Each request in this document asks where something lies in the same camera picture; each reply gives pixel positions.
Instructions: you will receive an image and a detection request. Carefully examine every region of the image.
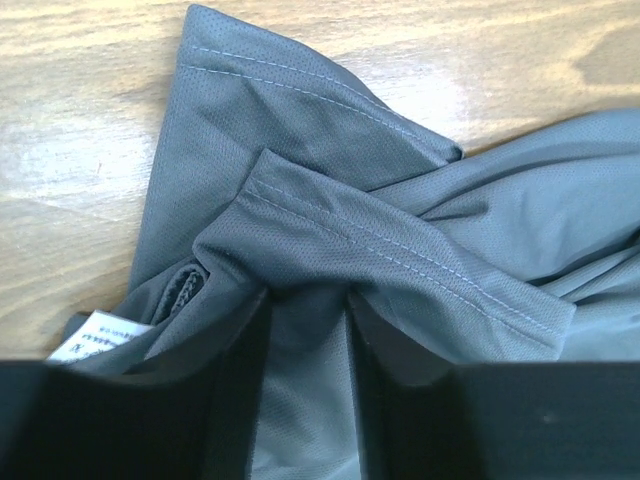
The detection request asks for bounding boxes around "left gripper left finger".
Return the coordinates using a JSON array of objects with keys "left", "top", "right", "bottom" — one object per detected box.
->
[{"left": 1, "top": 292, "right": 271, "bottom": 480}]

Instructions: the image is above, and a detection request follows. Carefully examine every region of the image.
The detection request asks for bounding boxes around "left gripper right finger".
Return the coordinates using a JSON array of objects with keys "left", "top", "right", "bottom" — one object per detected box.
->
[{"left": 347, "top": 294, "right": 639, "bottom": 479}]

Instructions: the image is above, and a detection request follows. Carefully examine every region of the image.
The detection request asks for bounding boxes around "dark grey t-shirt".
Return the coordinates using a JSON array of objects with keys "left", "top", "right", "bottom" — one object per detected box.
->
[{"left": 75, "top": 5, "right": 639, "bottom": 479}]

